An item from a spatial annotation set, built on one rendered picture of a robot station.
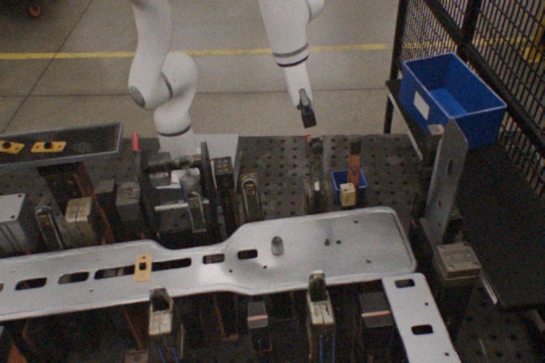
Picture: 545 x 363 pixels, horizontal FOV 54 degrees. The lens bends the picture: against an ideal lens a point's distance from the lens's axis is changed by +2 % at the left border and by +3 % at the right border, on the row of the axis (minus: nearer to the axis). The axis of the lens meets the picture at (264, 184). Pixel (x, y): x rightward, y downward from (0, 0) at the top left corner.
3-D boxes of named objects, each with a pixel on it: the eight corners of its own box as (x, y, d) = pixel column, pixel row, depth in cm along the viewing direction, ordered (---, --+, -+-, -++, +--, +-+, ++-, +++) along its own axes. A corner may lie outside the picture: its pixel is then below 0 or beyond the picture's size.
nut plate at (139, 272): (150, 280, 128) (148, 277, 127) (134, 282, 128) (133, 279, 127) (152, 254, 134) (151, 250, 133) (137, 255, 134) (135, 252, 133)
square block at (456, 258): (425, 353, 141) (447, 272, 116) (415, 326, 147) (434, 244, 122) (456, 350, 141) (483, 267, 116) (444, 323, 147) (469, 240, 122)
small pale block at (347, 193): (339, 276, 161) (342, 193, 135) (336, 267, 163) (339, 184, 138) (350, 275, 161) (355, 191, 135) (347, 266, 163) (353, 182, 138)
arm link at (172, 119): (148, 128, 176) (130, 66, 159) (187, 101, 185) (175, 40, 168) (172, 142, 170) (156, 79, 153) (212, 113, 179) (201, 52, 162)
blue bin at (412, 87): (440, 155, 148) (449, 118, 139) (396, 97, 170) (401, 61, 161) (496, 143, 150) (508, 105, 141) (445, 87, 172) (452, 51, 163)
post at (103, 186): (130, 282, 165) (92, 193, 137) (132, 269, 169) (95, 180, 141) (147, 279, 165) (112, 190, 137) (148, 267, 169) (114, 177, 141)
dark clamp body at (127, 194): (140, 296, 161) (105, 212, 135) (143, 262, 171) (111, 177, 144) (175, 292, 161) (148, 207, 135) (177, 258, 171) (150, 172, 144)
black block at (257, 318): (254, 397, 136) (242, 338, 116) (250, 358, 144) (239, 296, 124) (285, 393, 136) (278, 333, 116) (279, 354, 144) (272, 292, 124)
